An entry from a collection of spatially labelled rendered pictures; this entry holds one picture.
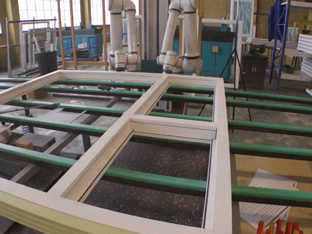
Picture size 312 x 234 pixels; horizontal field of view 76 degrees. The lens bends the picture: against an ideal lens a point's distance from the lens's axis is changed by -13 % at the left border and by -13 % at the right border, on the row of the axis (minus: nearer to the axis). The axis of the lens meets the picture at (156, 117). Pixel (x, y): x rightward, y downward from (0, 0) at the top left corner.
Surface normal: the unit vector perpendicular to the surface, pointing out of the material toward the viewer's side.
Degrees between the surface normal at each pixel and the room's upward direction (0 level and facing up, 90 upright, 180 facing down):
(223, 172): 0
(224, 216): 0
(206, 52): 90
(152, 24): 90
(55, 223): 90
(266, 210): 0
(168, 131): 90
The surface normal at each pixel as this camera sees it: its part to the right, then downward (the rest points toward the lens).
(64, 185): 0.00, -0.92
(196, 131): -0.25, 0.38
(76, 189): 0.97, 0.10
